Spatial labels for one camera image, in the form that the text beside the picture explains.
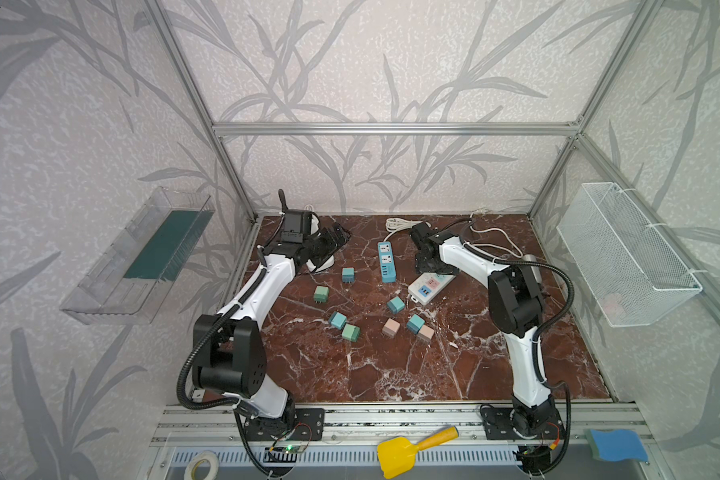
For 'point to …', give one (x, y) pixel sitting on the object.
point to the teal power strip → (386, 261)
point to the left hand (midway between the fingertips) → (347, 232)
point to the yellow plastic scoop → (397, 455)
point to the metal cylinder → (529, 257)
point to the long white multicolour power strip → (427, 285)
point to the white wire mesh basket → (633, 269)
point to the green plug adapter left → (321, 294)
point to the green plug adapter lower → (351, 332)
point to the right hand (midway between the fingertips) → (434, 259)
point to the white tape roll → (206, 455)
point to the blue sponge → (616, 444)
